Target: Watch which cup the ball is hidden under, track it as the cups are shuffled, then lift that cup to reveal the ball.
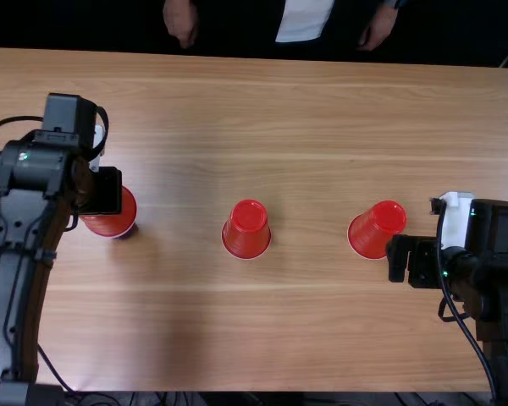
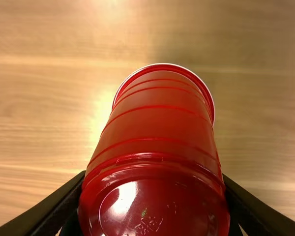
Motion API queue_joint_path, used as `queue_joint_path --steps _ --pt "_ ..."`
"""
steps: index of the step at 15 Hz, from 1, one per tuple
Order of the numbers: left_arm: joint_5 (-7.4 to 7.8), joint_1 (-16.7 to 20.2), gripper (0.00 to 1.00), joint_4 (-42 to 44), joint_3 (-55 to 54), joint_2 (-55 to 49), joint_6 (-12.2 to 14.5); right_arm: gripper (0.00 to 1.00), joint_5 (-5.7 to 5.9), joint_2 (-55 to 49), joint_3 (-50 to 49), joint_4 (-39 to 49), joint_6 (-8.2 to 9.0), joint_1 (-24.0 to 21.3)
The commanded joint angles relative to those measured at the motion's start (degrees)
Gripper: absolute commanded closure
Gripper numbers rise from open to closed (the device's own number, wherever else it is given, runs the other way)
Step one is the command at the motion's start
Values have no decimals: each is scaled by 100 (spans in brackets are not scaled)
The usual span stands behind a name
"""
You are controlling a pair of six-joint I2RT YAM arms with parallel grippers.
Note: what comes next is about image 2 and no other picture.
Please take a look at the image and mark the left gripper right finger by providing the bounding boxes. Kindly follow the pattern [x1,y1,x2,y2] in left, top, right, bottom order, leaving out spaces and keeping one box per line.
[222,173,295,236]

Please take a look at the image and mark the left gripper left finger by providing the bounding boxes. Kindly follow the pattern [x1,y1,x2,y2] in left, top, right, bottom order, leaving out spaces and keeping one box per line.
[0,170,87,236]

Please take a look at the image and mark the red cup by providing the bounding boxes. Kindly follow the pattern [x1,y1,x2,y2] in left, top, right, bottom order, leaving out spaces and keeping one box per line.
[78,63,231,236]

